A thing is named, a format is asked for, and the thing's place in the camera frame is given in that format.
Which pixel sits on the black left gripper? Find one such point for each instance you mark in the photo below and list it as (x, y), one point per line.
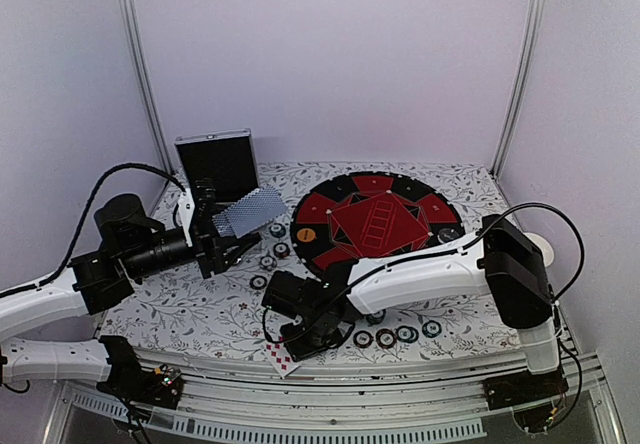
(206, 255)

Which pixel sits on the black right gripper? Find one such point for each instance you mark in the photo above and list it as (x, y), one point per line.
(298, 350)

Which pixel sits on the blue card deck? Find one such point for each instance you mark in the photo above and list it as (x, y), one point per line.
(257, 208)

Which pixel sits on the red black 100 chip pile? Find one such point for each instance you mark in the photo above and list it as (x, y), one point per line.
(362, 339)
(385, 338)
(281, 250)

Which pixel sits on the blue green 50 chip pile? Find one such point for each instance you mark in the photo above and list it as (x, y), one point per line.
(277, 230)
(407, 334)
(376, 318)

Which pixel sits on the red diamonds face-up card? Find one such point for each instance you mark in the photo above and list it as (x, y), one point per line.
(280, 359)

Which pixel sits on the orange big blind button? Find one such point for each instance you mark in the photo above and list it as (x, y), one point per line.
(306, 235)

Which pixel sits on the blue white 10 chip pile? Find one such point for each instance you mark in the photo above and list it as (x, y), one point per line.
(431, 329)

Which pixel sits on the red black 100 chip stack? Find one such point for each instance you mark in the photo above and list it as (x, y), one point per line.
(258, 282)

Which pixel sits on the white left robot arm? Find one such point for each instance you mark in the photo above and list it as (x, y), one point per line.
(84, 285)

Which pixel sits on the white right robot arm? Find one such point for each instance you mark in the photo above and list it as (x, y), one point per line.
(499, 260)

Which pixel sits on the aluminium poker case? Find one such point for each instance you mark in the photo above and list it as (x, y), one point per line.
(224, 159)

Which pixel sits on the round red black poker mat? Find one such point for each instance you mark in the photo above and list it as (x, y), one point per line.
(369, 215)

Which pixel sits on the white ceramic bowl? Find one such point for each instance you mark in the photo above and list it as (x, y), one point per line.
(545, 247)

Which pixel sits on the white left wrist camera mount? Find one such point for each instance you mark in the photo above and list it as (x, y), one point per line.
(185, 212)

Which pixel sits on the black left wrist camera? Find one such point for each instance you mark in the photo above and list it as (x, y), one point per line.
(204, 195)

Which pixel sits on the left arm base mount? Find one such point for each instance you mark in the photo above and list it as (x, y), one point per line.
(160, 387)

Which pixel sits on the front aluminium rail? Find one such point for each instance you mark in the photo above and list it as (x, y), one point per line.
(235, 401)

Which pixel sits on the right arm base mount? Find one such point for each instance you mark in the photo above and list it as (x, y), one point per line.
(523, 387)

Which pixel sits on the left aluminium frame post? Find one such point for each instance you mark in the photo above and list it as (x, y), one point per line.
(132, 31)

